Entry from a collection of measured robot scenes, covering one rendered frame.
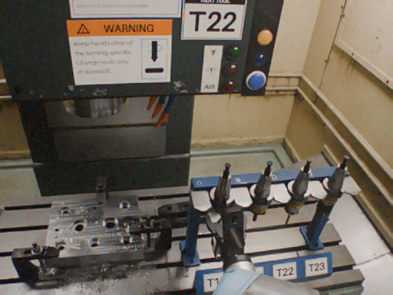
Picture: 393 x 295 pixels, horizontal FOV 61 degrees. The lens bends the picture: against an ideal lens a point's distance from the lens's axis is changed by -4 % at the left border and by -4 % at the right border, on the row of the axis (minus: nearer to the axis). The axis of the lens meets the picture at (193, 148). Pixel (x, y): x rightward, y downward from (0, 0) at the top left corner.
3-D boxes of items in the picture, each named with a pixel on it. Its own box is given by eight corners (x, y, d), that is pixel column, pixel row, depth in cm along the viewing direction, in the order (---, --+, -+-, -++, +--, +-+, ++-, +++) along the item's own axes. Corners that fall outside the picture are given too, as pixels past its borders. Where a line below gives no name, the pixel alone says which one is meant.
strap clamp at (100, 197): (108, 220, 122) (104, 190, 113) (99, 221, 121) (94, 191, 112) (108, 193, 132) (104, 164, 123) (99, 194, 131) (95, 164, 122)
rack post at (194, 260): (200, 265, 110) (209, 202, 92) (184, 267, 109) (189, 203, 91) (195, 240, 118) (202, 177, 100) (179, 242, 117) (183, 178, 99)
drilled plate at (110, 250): (143, 259, 106) (142, 250, 103) (46, 268, 101) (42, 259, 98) (138, 204, 124) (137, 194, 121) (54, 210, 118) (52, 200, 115)
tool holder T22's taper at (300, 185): (305, 183, 96) (312, 165, 92) (308, 194, 93) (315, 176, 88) (290, 182, 96) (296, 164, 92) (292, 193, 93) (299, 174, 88)
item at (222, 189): (229, 188, 92) (233, 170, 88) (231, 200, 89) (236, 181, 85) (213, 188, 92) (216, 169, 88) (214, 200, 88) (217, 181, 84)
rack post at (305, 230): (323, 248, 118) (355, 187, 100) (310, 250, 117) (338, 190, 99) (312, 226, 126) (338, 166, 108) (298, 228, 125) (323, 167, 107)
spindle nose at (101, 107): (135, 86, 87) (133, 41, 80) (124, 121, 75) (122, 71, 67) (72, 83, 87) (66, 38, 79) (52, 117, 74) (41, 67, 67)
